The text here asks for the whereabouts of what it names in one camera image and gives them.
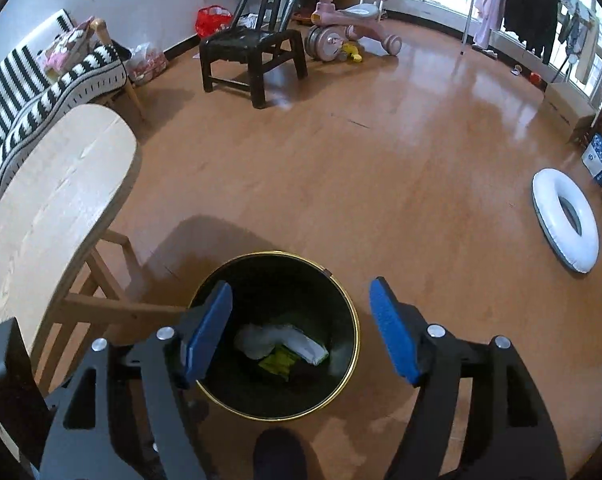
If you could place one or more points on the white paper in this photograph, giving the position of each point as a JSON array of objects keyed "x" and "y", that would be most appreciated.
[{"x": 261, "y": 340}]

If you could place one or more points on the pink patterned pillow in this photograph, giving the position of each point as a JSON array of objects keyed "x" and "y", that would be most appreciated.
[{"x": 66, "y": 50}]

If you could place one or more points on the black hanging garments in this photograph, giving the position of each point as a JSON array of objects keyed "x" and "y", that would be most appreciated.
[{"x": 531, "y": 10}]

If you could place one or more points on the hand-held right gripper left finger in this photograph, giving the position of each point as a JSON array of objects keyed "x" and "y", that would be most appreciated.
[{"x": 208, "y": 335}]

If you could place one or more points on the blue printed box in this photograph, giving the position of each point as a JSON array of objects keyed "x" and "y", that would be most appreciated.
[{"x": 598, "y": 160}]

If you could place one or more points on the black-and-white striped sofa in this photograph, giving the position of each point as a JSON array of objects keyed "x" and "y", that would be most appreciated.
[{"x": 11, "y": 125}]

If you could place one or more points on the black wooden chair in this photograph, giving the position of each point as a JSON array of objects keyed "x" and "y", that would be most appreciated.
[{"x": 246, "y": 40}]

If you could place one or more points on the person's dark shoe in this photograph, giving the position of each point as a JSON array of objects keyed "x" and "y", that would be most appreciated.
[{"x": 280, "y": 455}]

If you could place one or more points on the yellow-green wrapper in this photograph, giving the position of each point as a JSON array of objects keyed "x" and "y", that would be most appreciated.
[{"x": 278, "y": 362}]

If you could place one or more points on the light wooden table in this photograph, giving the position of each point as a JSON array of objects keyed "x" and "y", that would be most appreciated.
[{"x": 56, "y": 185}]

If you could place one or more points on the metal drying rack pole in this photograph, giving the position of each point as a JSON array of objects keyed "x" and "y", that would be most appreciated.
[{"x": 468, "y": 20}]

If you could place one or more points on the yellow toy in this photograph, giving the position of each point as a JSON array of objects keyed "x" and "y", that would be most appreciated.
[{"x": 352, "y": 52}]

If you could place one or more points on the clear plastic bag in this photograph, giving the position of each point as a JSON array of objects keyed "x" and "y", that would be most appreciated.
[{"x": 146, "y": 65}]

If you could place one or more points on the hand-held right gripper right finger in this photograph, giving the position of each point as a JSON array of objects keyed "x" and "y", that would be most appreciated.
[{"x": 393, "y": 330}]

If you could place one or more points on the black trash bin gold rim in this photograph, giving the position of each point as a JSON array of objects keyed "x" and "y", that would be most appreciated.
[{"x": 281, "y": 280}]

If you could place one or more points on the red plastic bag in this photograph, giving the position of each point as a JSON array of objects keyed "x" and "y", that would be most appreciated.
[{"x": 212, "y": 20}]

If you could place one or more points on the pink children's tricycle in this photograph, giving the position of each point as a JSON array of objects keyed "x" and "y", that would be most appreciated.
[{"x": 331, "y": 25}]

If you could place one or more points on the cardboard box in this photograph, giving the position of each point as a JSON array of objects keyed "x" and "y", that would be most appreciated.
[{"x": 566, "y": 105}]

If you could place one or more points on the pink hanging garment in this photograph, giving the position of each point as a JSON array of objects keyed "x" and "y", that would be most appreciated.
[{"x": 488, "y": 0}]

